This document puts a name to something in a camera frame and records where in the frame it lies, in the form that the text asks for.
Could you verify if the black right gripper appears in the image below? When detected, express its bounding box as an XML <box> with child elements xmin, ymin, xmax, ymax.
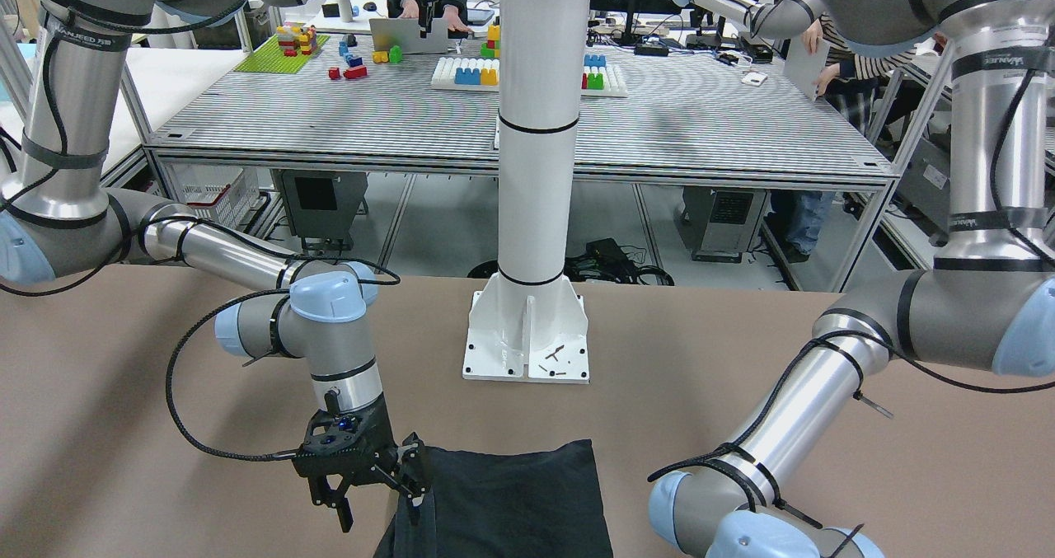
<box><xmin>293</xmin><ymin>393</ymin><xmax>429</xmax><ymax>534</ymax></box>

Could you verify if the black t-shirt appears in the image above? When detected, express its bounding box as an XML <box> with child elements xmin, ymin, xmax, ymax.
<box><xmin>375</xmin><ymin>440</ymin><xmax>613</xmax><ymax>557</ymax></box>

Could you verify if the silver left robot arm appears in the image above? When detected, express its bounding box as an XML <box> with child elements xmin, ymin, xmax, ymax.
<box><xmin>649</xmin><ymin>0</ymin><xmax>1054</xmax><ymax>557</ymax></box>

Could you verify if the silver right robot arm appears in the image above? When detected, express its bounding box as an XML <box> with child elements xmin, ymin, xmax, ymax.
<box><xmin>2</xmin><ymin>0</ymin><xmax>431</xmax><ymax>531</ymax></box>

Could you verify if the white plastic basket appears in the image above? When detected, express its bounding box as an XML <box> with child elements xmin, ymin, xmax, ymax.
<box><xmin>174</xmin><ymin>165</ymin><xmax>258</xmax><ymax>227</ymax></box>

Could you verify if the striped work table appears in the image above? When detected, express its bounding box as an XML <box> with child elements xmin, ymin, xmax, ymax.
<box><xmin>150</xmin><ymin>49</ymin><xmax>899</xmax><ymax>292</ymax></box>

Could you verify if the white block tray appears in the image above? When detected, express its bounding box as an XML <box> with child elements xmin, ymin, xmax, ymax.
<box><xmin>429</xmin><ymin>52</ymin><xmax>630</xmax><ymax>97</ymax></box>

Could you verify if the green lego baseplate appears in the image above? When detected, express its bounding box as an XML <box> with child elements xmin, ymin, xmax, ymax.
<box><xmin>233</xmin><ymin>35</ymin><xmax>331</xmax><ymax>74</ymax></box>

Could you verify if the silver laptop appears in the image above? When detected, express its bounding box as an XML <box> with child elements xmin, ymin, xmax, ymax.
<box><xmin>369</xmin><ymin>17</ymin><xmax>450</xmax><ymax>54</ymax></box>

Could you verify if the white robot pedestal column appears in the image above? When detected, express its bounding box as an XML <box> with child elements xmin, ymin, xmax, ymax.
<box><xmin>462</xmin><ymin>0</ymin><xmax>590</xmax><ymax>384</ymax></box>

